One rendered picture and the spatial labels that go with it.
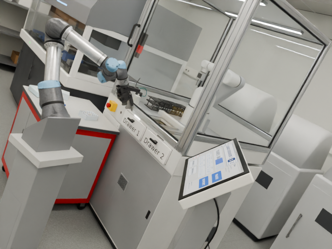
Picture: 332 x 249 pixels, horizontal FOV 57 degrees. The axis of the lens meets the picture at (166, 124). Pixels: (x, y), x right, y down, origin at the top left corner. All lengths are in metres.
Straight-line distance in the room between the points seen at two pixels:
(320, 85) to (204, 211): 3.78
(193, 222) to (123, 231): 0.86
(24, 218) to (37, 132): 0.49
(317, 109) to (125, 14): 3.18
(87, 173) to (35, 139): 0.87
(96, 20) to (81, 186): 1.36
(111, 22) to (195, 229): 1.91
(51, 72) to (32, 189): 0.66
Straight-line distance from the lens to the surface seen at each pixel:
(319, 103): 4.96
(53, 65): 1.94
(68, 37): 1.90
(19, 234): 1.95
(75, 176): 2.43
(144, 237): 2.15
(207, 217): 1.52
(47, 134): 1.65
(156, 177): 2.01
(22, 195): 1.82
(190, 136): 1.82
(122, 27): 2.88
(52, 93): 1.71
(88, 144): 2.32
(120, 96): 2.06
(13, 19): 6.09
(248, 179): 1.25
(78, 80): 2.85
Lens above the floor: 1.52
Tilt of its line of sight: 14 degrees down
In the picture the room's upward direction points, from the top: 24 degrees clockwise
